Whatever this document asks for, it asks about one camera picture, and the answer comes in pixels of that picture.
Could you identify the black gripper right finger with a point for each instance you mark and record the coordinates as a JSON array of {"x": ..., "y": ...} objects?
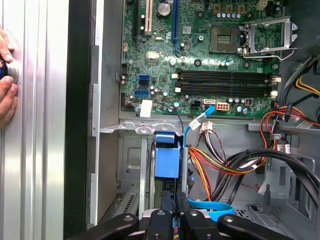
[{"x": 195, "y": 225}]

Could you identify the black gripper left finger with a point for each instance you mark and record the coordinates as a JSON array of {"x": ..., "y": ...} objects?
[{"x": 161, "y": 225}]

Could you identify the hard disk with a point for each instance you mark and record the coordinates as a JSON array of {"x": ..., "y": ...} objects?
[{"x": 166, "y": 160}]

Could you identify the silver disk bay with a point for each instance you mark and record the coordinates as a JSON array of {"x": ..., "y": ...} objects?
[{"x": 132, "y": 160}]

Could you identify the person's hand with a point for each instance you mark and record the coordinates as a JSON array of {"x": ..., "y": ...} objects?
[{"x": 8, "y": 102}]

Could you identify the silver optical drive cage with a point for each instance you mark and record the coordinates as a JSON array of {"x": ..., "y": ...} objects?
[{"x": 285, "y": 190}]

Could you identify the white paper label tag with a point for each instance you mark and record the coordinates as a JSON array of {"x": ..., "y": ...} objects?
[{"x": 145, "y": 108}]

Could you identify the RAM slot white clips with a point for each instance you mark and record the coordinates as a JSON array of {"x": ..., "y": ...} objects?
[
  {"x": 225, "y": 91},
  {"x": 225, "y": 77}
]

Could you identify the RAM slot black clips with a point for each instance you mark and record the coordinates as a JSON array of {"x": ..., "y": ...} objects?
[
  {"x": 225, "y": 85},
  {"x": 225, "y": 72}
]

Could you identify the black open PC case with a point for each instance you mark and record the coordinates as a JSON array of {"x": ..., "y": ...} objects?
[{"x": 77, "y": 100}]

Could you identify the green motherboard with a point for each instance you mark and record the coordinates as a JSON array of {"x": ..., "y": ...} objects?
[{"x": 190, "y": 50}]

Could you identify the metal locking lever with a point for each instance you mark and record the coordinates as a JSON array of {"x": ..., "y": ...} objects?
[{"x": 262, "y": 57}]

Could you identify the CPU socket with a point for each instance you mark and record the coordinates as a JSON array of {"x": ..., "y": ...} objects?
[{"x": 223, "y": 38}]

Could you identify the blue expansion slot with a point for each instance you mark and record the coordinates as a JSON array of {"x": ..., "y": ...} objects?
[{"x": 176, "y": 25}]

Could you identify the black expansion slot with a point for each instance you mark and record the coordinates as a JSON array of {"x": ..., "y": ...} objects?
[{"x": 136, "y": 22}]

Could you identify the white expansion slot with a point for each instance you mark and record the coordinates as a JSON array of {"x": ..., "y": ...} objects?
[{"x": 149, "y": 17}]

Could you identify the silver coin cell battery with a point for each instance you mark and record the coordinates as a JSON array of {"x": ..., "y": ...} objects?
[{"x": 164, "y": 9}]

